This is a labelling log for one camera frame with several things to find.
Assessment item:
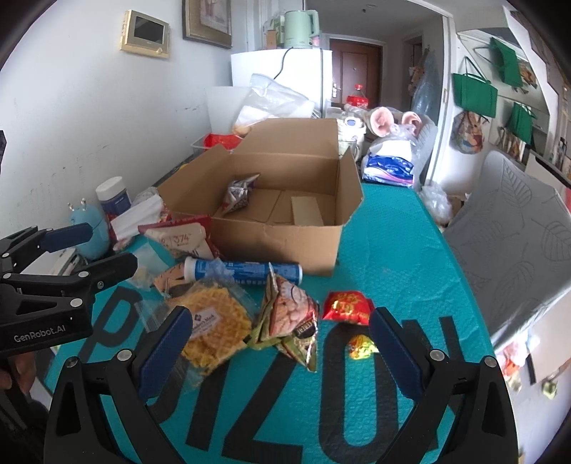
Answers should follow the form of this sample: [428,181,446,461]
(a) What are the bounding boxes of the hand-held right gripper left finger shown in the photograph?
[45,306,194,464]

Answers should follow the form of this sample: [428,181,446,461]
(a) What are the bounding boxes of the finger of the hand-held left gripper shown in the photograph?
[0,222,94,274]
[0,253,139,308]

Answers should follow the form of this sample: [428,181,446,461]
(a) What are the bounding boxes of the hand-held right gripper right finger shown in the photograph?
[368,307,520,464]

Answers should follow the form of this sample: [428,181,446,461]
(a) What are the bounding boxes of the yellow green candy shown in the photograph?
[347,334,379,360]

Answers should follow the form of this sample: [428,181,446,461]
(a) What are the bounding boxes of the small clear zip bag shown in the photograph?
[129,245,175,291]

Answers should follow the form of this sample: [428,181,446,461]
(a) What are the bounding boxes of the brown patterned snack packet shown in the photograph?
[154,263,188,299]

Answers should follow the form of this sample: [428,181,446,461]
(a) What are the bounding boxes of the clear bag of waffle cookies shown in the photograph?
[167,286,259,375]

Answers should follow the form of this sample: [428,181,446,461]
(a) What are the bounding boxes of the small red candy packet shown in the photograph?
[322,291,375,324]

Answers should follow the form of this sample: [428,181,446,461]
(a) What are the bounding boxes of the red white snack packet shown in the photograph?
[138,216,224,262]

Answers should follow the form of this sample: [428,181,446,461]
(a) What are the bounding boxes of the green brown peanut packet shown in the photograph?
[247,274,319,371]

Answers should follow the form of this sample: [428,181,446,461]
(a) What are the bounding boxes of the blue white biscuit tube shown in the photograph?
[183,256,304,286]

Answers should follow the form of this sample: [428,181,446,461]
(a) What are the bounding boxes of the silver snack packet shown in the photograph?
[222,174,260,215]

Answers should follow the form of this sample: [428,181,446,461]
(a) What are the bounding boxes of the cardboard box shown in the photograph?
[157,118,364,277]

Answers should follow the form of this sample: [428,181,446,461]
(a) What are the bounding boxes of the person's left hand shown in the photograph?
[0,352,50,404]

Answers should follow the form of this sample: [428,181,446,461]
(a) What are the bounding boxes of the light blue snail gadget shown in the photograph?
[69,198,110,259]

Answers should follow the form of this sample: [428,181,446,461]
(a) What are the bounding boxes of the white tissue pack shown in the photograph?
[109,196,163,239]

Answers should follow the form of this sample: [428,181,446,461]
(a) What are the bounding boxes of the blue jar with white cap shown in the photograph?
[96,176,131,215]

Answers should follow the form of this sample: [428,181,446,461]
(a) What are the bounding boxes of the teal mat with black letters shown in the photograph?
[45,181,496,464]

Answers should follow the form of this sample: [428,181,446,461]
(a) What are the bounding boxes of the colourful plastic bag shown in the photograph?
[497,343,525,393]

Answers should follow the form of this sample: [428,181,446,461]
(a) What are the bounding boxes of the clear plastic bin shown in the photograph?
[192,133,244,155]

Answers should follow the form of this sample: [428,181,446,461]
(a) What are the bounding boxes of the crumpled clear plastic bag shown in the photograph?
[419,181,453,224]

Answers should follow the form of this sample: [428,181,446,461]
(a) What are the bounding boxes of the grey leaf pattern chair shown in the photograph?
[441,151,571,344]

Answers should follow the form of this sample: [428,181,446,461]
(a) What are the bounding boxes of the red plastic bag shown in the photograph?
[204,134,244,150]

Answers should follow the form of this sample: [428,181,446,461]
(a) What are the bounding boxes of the blue white tissue package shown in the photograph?
[362,154,415,186]

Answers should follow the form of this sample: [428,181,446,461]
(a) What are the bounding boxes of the white board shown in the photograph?
[205,86,255,135]

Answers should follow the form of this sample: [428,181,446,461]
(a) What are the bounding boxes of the small white appliance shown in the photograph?
[337,114,367,143]

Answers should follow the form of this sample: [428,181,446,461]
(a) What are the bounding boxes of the patterned tote bag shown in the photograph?
[450,111,485,155]

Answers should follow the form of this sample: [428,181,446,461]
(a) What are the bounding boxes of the grey plush toy pink ears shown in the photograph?
[366,107,424,139]

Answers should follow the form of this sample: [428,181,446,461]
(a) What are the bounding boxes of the large clear bag of bread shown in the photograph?
[232,74,315,135]

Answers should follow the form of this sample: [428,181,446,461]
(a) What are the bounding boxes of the framed picture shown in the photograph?
[182,0,233,49]

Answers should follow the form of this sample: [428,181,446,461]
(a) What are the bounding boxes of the red soda bottle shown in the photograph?
[345,83,370,110]

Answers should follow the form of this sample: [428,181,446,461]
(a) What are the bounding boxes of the small green tote bag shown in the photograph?
[507,102,538,146]

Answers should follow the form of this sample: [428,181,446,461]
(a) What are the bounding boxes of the large green tote bag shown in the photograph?
[452,57,498,119]

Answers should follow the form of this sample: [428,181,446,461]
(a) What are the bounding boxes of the hanging clear plastic cover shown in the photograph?
[410,49,440,112]

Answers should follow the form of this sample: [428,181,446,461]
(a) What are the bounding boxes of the white refrigerator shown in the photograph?
[231,48,333,114]

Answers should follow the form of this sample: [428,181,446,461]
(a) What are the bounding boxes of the brown entrance door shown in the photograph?
[329,39,383,108]

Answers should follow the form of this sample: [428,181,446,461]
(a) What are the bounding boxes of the pale green electric kettle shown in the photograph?
[284,10,320,49]

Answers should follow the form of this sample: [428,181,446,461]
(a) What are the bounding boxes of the gold wall intercom panel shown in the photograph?
[120,10,170,59]

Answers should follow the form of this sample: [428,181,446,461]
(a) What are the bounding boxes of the black power cable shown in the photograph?
[273,47,290,81]

